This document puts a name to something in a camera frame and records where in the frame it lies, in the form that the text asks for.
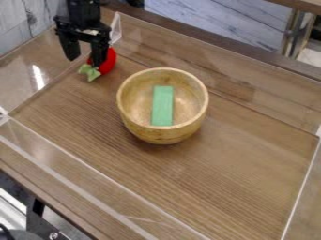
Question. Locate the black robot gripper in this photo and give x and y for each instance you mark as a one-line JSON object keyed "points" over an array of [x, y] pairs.
{"points": [[81, 25]]}

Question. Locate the red plush fruit green leaves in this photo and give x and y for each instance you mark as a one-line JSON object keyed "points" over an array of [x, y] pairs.
{"points": [[95, 72]]}

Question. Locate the wooden bowl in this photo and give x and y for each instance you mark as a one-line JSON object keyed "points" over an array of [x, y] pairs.
{"points": [[192, 101]]}

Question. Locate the green rectangular block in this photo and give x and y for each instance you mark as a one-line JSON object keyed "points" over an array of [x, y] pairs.
{"points": [[162, 106]]}

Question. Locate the clear acrylic corner bracket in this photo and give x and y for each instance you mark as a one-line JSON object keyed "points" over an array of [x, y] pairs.
{"points": [[115, 29]]}

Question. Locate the metal table leg frame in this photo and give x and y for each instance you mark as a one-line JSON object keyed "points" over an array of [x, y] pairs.
{"points": [[297, 33]]}

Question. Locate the black table leg bracket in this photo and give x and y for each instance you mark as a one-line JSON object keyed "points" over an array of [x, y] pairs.
{"points": [[38, 225]]}

